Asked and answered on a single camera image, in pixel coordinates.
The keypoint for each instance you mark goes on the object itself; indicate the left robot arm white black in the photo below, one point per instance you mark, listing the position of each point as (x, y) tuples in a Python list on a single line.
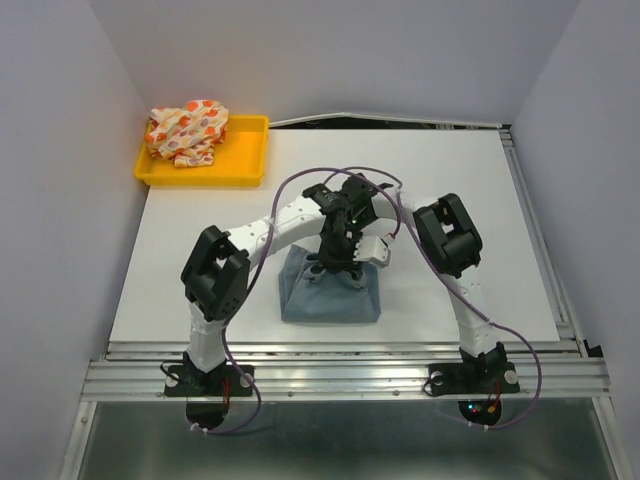
[(216, 274)]

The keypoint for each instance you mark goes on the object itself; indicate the orange floral skirt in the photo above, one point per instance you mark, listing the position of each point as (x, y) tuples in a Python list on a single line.
[(187, 136)]

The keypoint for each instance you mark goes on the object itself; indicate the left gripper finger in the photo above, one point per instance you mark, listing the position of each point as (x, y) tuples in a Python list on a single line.
[(356, 279), (316, 270)]

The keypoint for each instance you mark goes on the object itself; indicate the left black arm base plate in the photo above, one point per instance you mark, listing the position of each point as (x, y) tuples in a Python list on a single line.
[(240, 382)]

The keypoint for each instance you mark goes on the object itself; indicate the light blue denim skirt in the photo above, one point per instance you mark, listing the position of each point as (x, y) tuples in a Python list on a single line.
[(328, 301)]

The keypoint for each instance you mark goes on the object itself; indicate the yellow plastic tray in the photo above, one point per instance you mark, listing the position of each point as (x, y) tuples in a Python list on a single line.
[(238, 162)]

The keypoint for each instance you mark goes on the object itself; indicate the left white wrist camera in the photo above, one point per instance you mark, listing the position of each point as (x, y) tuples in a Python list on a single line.
[(374, 250)]

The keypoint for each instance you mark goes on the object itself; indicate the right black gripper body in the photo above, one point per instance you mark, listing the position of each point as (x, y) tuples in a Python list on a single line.
[(357, 223)]

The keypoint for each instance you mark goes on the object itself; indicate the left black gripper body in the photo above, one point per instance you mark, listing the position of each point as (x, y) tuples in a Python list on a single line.
[(337, 249)]

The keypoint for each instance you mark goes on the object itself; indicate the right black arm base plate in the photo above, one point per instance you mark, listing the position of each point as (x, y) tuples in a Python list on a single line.
[(465, 379)]

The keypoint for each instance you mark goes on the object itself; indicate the aluminium frame rails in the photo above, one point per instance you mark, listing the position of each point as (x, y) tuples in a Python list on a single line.
[(325, 406)]

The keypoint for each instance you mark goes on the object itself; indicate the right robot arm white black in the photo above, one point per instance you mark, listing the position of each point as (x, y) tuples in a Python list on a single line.
[(449, 242)]

